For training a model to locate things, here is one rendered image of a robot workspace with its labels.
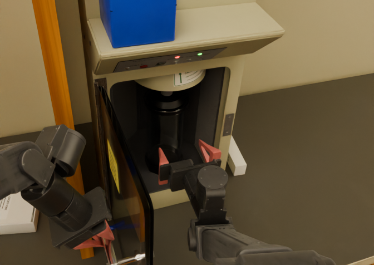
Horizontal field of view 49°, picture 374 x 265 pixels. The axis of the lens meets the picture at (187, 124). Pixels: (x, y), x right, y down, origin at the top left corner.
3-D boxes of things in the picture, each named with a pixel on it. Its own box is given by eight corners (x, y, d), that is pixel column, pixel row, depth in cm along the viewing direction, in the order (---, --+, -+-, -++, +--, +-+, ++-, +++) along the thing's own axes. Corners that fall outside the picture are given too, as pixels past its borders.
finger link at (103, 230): (85, 235, 77) (55, 212, 70) (119, 216, 76) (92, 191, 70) (93, 267, 72) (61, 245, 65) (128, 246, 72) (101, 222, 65)
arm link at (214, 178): (189, 255, 77) (234, 252, 78) (193, 220, 69) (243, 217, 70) (183, 202, 86) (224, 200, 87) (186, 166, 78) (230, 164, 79)
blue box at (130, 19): (100, 19, 70) (96, -35, 64) (157, 13, 73) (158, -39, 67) (112, 49, 63) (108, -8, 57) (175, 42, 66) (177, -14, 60)
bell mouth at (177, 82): (119, 53, 98) (119, 32, 94) (190, 44, 103) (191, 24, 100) (139, 97, 86) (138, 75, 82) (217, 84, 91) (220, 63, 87)
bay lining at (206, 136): (99, 135, 120) (87, 24, 97) (183, 119, 127) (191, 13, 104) (117, 199, 103) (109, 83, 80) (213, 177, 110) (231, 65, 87)
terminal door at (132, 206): (112, 212, 103) (101, 81, 77) (149, 332, 82) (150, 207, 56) (109, 214, 103) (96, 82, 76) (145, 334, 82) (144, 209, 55)
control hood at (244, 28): (90, 68, 76) (85, 18, 69) (248, 47, 85) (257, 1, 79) (102, 106, 68) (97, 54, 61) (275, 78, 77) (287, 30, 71)
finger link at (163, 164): (149, 141, 91) (162, 172, 85) (180, 135, 93) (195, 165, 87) (149, 161, 96) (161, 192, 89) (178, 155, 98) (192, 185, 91)
